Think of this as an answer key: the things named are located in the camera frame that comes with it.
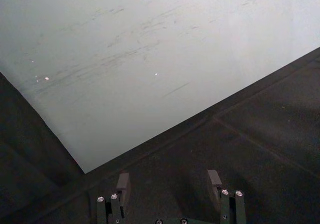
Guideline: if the black table cloth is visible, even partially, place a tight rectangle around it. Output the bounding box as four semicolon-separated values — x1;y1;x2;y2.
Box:
0;47;320;224

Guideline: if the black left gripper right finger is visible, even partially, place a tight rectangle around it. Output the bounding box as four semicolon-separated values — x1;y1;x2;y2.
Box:
206;169;246;224

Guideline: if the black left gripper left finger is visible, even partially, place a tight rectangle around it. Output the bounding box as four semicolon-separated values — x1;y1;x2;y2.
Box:
96;171;132;224

